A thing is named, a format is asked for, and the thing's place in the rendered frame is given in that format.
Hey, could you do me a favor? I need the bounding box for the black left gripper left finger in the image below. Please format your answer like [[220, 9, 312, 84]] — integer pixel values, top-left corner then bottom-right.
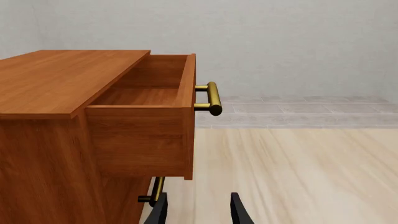
[[147, 192, 169, 224]]

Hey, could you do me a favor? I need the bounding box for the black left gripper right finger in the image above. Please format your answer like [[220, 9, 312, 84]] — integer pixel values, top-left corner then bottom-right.
[[230, 192, 256, 224]]

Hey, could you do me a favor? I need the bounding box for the open wooden drawer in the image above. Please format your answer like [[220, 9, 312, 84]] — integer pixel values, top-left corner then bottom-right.
[[85, 53, 197, 181]]

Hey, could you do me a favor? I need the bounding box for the wooden cabinet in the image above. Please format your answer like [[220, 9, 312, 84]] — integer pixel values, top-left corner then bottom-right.
[[0, 49, 162, 224]]

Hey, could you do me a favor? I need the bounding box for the brass drawer handle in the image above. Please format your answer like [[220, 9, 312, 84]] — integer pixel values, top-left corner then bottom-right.
[[193, 81, 223, 117], [137, 176, 166, 207]]

